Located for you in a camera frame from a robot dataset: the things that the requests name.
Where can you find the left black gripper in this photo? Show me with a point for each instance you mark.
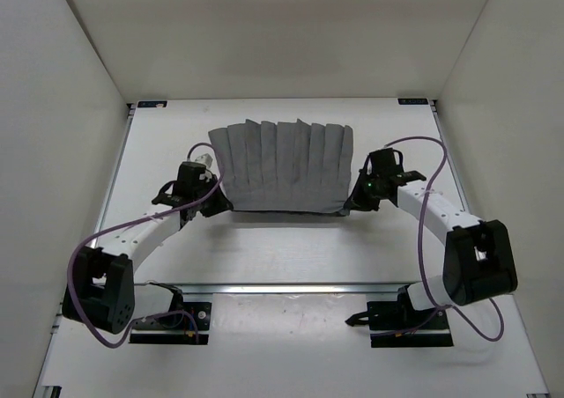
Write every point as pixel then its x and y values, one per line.
pixel 221 204

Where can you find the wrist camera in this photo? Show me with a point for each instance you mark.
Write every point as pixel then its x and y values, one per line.
pixel 194 174
pixel 386 162

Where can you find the blue label sticker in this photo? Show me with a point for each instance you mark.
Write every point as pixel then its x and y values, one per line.
pixel 412 101
pixel 152 104

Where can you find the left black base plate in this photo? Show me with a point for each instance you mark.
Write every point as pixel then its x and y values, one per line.
pixel 177 329

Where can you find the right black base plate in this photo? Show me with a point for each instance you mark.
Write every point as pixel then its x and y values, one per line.
pixel 393 326

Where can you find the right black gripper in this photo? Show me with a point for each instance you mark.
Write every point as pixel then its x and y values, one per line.
pixel 358 201

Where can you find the grey pleated skirt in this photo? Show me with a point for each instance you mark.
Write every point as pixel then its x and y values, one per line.
pixel 290 167

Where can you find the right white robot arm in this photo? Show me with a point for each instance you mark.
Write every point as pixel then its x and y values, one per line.
pixel 478 262

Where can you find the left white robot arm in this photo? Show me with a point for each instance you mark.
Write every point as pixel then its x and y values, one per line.
pixel 101 291

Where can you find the left blue label sticker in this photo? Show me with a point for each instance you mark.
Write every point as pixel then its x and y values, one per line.
pixel 152 104

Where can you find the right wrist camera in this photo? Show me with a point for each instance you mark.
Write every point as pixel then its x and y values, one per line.
pixel 386 162

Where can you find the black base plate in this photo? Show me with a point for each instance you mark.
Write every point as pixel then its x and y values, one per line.
pixel 393 326
pixel 177 329

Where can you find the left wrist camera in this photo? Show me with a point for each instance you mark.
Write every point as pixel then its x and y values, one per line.
pixel 194 174

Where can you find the right blue label sticker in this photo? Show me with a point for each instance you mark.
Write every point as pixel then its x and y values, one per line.
pixel 412 101

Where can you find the aluminium table rail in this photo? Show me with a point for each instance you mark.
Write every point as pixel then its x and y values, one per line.
pixel 288 289

